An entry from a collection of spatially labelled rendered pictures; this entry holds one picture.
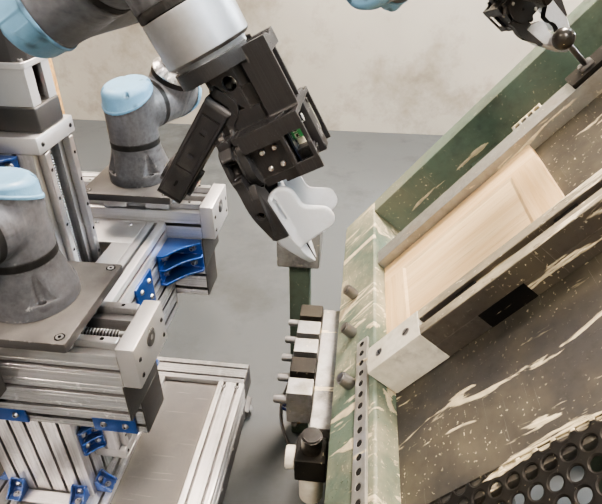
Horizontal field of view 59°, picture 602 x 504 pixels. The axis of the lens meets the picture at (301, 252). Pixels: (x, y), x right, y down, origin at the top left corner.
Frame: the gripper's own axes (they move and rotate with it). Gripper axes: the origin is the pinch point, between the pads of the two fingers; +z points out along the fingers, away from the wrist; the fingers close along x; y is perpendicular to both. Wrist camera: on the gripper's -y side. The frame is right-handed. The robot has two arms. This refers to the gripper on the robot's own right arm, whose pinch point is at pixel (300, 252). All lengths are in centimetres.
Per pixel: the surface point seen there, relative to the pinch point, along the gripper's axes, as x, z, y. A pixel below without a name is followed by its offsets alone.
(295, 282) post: 80, 51, -40
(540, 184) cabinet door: 45, 27, 27
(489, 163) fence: 61, 28, 21
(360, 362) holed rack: 28, 41, -13
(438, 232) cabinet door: 56, 36, 6
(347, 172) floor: 308, 114, -65
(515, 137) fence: 62, 25, 27
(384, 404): 18.3, 42.5, -8.6
